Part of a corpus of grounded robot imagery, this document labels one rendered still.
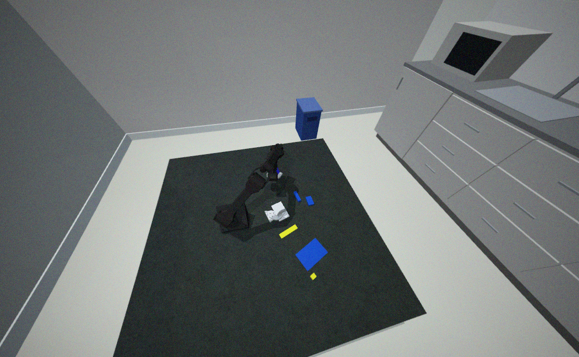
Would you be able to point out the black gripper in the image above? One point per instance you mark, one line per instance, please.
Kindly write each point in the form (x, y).
(274, 174)

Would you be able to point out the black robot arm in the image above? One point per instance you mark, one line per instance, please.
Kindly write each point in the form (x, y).
(255, 182)

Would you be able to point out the blue flat plate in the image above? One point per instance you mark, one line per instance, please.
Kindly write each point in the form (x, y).
(311, 254)

